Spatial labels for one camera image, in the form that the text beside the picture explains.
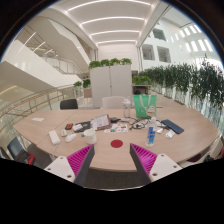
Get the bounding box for colourful sticker sheet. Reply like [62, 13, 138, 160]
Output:
[103, 123, 129, 134]

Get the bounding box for clear shaker bottle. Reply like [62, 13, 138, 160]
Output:
[122, 96, 132, 119]

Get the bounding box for small black box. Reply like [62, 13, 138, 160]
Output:
[109, 116, 122, 124]

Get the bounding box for black office chair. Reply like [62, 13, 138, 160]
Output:
[59, 98, 79, 111]

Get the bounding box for white power strip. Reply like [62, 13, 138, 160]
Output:
[48, 129, 61, 146]

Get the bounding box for green tote bag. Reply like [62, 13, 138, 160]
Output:
[133, 94, 158, 119]

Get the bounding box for dark blue chair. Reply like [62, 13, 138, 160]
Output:
[0, 136, 36, 166]

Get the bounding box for dark blue keyboard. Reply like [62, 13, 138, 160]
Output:
[160, 119, 185, 135]

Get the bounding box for printed booklet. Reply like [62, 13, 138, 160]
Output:
[89, 114, 113, 131]

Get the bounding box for ceiling light strips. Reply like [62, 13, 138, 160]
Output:
[66, 0, 153, 46]

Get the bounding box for glass railing with wood handrail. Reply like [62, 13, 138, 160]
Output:
[0, 84, 84, 125]

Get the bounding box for clear water bottle blue label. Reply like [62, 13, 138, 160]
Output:
[144, 116, 158, 148]

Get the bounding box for black cable bundle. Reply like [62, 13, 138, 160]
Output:
[128, 117, 151, 131]

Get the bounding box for long row of green plants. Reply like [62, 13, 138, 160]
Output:
[138, 56, 224, 124]

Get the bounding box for leafy green planter row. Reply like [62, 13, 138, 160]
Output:
[88, 57, 133, 70]

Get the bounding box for green shrubs with brown table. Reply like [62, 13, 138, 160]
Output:
[132, 75, 153, 95]

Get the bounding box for flat round red coaster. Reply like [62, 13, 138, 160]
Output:
[110, 139, 124, 149]

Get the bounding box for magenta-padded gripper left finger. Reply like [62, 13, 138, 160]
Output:
[44, 144, 96, 188]

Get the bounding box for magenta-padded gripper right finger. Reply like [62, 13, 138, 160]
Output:
[129, 143, 183, 186]

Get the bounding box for white cabinet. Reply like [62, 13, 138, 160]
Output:
[89, 64, 133, 109]

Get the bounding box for white computer mouse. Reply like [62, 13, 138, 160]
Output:
[64, 133, 78, 143]

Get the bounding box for white plastic packet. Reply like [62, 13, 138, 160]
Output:
[165, 129, 176, 139]

